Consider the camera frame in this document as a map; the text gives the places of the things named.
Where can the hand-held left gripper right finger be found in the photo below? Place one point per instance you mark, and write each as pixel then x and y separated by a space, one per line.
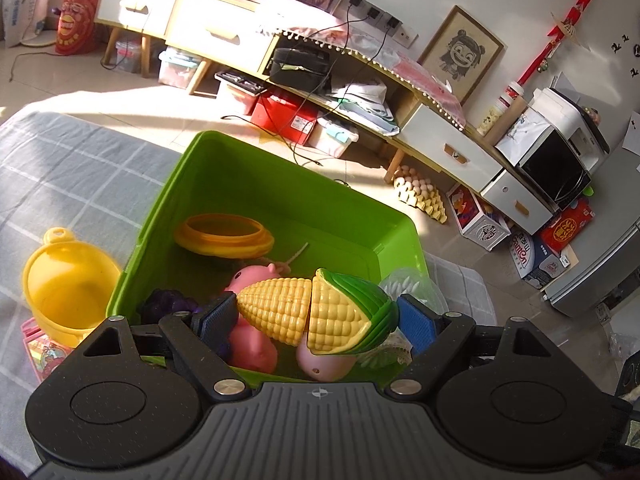
pixel 417 322

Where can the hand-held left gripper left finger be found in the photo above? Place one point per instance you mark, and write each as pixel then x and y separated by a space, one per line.
pixel 220 317

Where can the clear cotton swab jar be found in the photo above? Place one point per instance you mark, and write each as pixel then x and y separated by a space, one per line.
pixel 412 285

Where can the pink pig toy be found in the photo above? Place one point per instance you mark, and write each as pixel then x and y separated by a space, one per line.
pixel 255 345

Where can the purple toy grapes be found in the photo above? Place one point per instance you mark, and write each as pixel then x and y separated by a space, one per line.
pixel 167 305

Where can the yellow toy corn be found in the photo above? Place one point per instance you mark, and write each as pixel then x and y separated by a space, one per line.
pixel 320 315

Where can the pink capsule egg toy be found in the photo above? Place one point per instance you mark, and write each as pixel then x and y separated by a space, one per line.
pixel 325 362

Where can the green plastic box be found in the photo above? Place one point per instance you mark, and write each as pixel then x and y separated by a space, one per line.
pixel 300 200

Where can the white and red carton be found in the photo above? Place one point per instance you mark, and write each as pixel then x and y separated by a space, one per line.
pixel 480 220

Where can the yellow egg tray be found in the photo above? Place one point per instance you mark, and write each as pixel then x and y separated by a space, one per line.
pixel 422 195

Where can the blue and white carton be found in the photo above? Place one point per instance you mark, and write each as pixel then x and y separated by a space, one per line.
pixel 540 260

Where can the yellow toy pot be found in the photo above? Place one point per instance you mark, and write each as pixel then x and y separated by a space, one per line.
pixel 70 285

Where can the red gift packet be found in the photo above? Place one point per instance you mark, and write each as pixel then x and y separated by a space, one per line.
pixel 567 227

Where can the pink toy card box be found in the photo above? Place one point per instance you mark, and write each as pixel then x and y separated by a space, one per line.
pixel 42 355

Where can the clear storage box with lid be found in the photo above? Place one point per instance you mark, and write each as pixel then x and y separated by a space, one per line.
pixel 332 137

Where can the grey refrigerator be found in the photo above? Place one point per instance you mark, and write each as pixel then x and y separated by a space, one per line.
pixel 610 235

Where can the white microwave oven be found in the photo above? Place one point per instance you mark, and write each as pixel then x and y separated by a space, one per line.
pixel 555 160

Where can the pile of folded clothes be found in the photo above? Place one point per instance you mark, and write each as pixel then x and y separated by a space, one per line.
pixel 365 105

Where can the white bottle with red cap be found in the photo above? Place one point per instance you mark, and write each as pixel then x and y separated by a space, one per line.
pixel 497 110

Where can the pink lace-edged cloth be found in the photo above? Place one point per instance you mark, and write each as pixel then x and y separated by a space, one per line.
pixel 415 75

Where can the black bag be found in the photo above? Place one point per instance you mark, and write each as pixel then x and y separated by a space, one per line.
pixel 300 67

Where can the framed cartoon picture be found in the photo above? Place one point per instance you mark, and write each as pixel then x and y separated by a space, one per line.
pixel 460 57

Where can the small clear storage box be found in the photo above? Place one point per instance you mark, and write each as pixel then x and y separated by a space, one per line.
pixel 129 55

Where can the wooden cabinet with white drawers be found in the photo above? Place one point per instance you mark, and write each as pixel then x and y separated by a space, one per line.
pixel 210 20

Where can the red printed bag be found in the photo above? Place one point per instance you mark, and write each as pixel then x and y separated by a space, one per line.
pixel 77 20

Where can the red hanging ornament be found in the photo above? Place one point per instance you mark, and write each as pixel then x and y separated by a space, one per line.
pixel 565 20

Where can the white plastic bag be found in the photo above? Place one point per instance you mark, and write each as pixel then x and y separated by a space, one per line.
pixel 25 10

